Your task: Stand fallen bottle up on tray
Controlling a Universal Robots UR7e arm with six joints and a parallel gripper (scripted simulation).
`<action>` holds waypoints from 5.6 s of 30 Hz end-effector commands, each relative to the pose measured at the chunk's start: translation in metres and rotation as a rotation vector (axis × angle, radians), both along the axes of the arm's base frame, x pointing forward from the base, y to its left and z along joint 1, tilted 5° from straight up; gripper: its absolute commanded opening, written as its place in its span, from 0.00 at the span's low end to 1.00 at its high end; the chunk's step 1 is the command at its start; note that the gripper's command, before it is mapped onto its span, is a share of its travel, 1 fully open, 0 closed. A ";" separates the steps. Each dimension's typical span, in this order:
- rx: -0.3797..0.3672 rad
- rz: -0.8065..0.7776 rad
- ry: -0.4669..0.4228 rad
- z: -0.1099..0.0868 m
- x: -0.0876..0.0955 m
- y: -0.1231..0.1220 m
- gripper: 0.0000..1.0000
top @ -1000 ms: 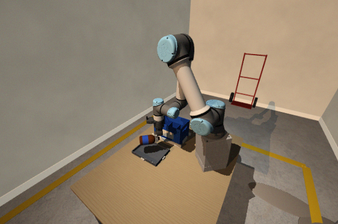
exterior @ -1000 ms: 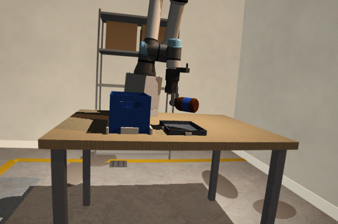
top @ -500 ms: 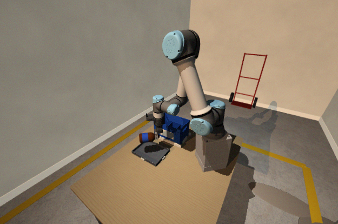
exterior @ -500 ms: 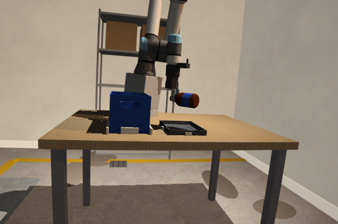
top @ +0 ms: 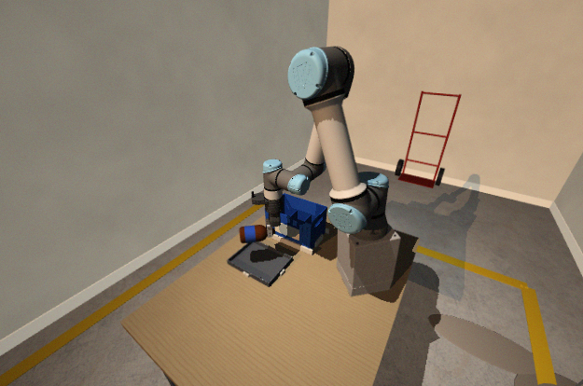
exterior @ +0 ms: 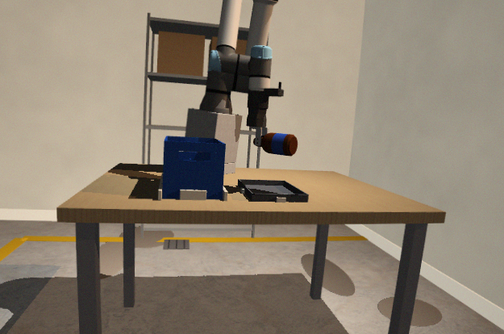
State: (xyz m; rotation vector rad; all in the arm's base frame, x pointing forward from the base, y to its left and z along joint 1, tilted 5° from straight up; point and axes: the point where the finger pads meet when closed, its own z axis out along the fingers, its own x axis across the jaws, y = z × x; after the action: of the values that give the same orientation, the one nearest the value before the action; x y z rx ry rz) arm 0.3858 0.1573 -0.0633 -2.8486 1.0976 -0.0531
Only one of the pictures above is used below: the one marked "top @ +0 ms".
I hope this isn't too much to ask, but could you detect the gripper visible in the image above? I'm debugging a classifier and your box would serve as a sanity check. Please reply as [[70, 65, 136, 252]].
[[251, 189, 283, 238]]

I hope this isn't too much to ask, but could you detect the dark brown bottle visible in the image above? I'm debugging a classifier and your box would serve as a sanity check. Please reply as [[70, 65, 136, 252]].
[[240, 225, 268, 243]]

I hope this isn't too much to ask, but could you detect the dark blue crate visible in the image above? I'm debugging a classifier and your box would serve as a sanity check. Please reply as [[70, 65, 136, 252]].
[[273, 193, 327, 249]]

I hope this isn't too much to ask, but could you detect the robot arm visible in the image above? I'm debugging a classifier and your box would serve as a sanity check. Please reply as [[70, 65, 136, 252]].
[[263, 46, 389, 241]]

